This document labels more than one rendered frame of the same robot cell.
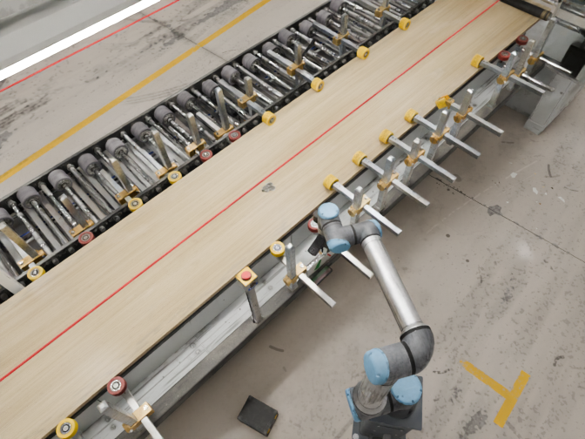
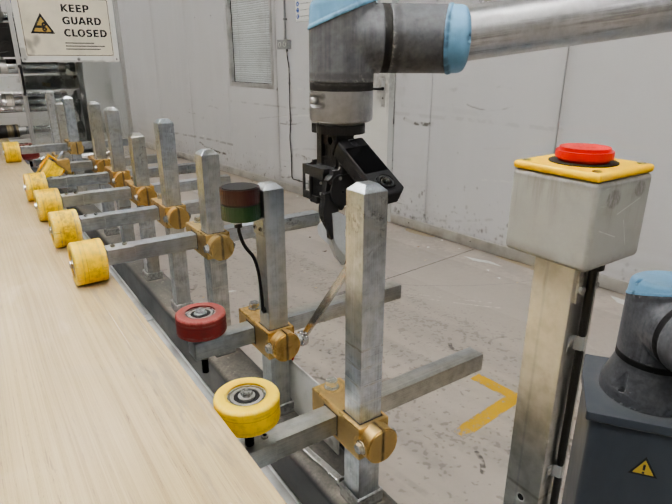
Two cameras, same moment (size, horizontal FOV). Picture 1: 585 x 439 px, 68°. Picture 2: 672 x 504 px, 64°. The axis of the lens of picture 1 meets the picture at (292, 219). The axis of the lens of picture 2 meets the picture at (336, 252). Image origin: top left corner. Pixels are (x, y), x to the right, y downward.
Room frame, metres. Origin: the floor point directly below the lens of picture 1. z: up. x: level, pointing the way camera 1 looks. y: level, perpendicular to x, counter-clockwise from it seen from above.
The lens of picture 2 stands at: (0.96, 0.63, 1.29)
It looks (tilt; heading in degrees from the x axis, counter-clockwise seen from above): 20 degrees down; 278
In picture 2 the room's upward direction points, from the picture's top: straight up
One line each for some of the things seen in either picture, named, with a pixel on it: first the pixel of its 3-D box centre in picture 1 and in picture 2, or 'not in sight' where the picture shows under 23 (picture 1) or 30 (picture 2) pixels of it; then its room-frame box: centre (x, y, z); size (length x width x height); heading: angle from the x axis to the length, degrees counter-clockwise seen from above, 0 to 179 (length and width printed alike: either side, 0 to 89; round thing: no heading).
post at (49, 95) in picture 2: (539, 49); (57, 141); (2.68, -1.84, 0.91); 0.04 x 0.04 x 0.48; 42
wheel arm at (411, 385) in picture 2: (303, 279); (373, 402); (1.00, -0.04, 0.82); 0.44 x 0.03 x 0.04; 42
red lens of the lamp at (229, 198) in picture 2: not in sight; (240, 194); (1.21, -0.14, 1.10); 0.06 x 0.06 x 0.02
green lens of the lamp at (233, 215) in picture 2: not in sight; (241, 210); (1.21, -0.14, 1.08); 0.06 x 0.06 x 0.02
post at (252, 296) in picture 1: (252, 302); (535, 483); (0.83, 0.21, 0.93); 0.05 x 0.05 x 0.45; 42
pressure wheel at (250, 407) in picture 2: (278, 252); (248, 430); (1.15, 0.09, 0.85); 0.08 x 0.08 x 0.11
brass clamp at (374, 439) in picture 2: (294, 274); (352, 419); (1.02, 0.00, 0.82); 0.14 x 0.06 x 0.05; 132
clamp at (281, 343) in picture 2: not in sight; (267, 332); (1.19, -0.18, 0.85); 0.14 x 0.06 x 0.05; 132
